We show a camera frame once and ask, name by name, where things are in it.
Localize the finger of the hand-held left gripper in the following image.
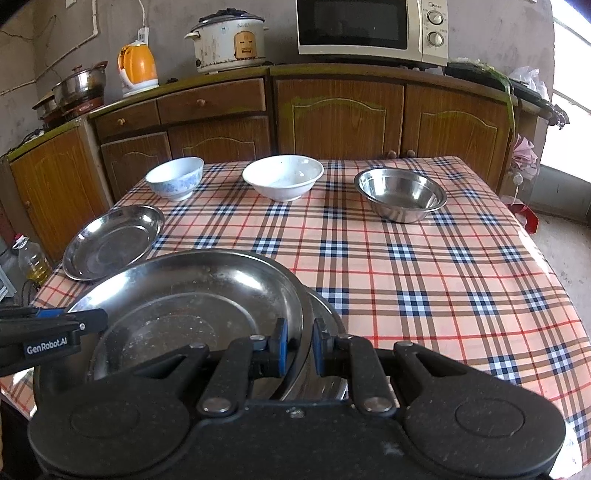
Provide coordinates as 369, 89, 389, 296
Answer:
0, 310, 108, 333
0, 307, 70, 319

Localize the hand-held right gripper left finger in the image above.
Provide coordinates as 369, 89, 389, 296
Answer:
104, 318, 291, 415

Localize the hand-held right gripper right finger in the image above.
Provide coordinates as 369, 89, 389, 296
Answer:
314, 318, 498, 415

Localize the medium stainless steel plate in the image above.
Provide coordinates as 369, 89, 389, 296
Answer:
62, 204, 166, 282

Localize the small stainless steel plate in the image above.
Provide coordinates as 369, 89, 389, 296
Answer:
34, 249, 306, 407

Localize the plain white bowl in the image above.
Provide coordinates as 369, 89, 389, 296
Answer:
242, 154, 325, 202

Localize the blue patterned white bowl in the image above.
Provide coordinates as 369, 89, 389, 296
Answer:
145, 157, 205, 202

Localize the stainless steel bowl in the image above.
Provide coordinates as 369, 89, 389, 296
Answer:
355, 167, 448, 223

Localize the cooking oil bottle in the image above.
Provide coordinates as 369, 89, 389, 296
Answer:
13, 234, 52, 287

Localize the plaid tablecloth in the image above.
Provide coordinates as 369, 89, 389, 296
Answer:
0, 156, 591, 480

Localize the wooden corner cabinet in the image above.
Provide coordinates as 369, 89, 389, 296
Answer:
7, 120, 114, 264

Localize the small steel pot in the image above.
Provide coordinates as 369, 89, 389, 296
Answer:
31, 92, 61, 130

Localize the red induction cooker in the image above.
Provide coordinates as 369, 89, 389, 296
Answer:
60, 99, 105, 121

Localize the wooden cabinet with drawers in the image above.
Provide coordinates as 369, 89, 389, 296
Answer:
90, 69, 273, 204

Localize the wooden two-door cabinet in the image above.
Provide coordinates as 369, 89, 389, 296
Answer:
270, 65, 520, 195

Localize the steel pot with lid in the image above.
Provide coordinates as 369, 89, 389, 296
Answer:
52, 61, 109, 109

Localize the red bag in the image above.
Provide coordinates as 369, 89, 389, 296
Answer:
505, 198, 541, 234

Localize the orange electric kettle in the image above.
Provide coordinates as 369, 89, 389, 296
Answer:
116, 41, 160, 97

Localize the pink hanging cloth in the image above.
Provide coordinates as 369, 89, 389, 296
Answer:
510, 134, 539, 185

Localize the white rice cooker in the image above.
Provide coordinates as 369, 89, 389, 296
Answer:
185, 11, 271, 75

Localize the long green leaf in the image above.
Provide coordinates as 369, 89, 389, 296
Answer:
466, 65, 515, 134

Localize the black gas stove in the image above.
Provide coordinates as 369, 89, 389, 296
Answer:
445, 60, 566, 127

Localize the cream microwave oven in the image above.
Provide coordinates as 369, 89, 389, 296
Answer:
295, 0, 450, 66

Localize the white plastic bag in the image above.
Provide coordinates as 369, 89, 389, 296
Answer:
508, 67, 550, 100

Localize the bright window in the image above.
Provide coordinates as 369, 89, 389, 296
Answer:
549, 18, 591, 217

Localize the white metal frame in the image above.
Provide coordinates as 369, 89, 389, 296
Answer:
0, 251, 21, 303

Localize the white wall pipe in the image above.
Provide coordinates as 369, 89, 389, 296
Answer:
0, 0, 99, 95

